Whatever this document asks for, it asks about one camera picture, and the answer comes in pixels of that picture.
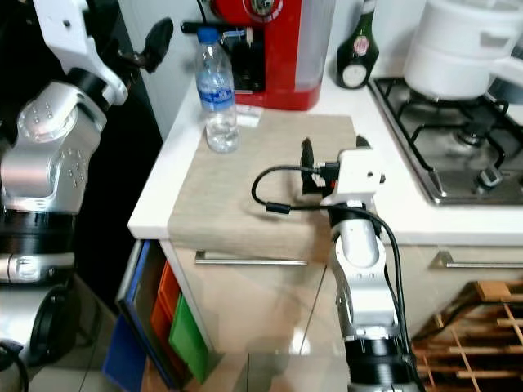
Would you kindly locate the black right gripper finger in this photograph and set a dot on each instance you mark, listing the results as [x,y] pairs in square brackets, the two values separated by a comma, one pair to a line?
[364,141]
[309,167]

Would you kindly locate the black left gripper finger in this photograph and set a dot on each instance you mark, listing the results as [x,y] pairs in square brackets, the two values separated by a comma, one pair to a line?
[158,41]

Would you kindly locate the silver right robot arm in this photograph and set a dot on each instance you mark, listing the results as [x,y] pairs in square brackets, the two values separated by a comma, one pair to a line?
[364,278]

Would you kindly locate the steel gas stove hob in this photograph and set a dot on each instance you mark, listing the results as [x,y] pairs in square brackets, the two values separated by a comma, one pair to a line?
[417,167]

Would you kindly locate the white paper tag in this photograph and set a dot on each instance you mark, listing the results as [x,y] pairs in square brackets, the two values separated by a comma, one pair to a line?
[250,117]

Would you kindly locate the dark green glass bottle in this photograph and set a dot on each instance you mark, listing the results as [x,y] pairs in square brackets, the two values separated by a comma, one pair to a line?
[358,49]

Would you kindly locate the beige woven cloth mat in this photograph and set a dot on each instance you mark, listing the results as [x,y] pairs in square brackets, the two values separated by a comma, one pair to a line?
[212,188]

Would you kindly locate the clear plastic water bottle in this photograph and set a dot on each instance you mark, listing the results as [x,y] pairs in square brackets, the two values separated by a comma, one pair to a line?
[219,122]

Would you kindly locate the red coffee machine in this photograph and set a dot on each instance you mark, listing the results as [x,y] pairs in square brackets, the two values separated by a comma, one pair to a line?
[286,65]

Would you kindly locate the white cooking pot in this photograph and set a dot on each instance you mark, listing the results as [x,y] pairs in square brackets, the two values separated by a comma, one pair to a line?
[449,49]

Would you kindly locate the black stove knob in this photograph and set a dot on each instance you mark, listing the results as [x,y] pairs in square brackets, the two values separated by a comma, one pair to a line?
[491,177]

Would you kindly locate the cream kitchen drawer cabinet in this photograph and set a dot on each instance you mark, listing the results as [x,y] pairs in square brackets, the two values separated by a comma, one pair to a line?
[253,314]

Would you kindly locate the orange plastic board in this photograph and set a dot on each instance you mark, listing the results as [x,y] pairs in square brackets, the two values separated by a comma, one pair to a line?
[166,302]

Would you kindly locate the grey board holder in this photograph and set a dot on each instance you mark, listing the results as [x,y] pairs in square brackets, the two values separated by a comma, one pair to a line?
[140,286]

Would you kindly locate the wooden wine rack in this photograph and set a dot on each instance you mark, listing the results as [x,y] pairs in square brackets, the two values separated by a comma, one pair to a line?
[482,327]

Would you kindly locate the green plastic board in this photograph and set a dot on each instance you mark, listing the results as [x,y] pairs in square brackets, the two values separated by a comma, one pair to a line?
[189,351]

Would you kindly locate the blue plastic board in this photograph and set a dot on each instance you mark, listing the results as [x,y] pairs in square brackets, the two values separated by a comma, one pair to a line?
[122,359]

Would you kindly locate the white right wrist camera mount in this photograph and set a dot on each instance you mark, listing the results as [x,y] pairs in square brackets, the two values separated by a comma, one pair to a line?
[359,175]

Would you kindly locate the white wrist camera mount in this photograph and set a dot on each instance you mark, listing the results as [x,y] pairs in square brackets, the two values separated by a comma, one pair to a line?
[359,175]
[73,33]

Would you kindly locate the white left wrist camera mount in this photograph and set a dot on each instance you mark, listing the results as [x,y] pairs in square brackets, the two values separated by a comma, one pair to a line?
[73,33]

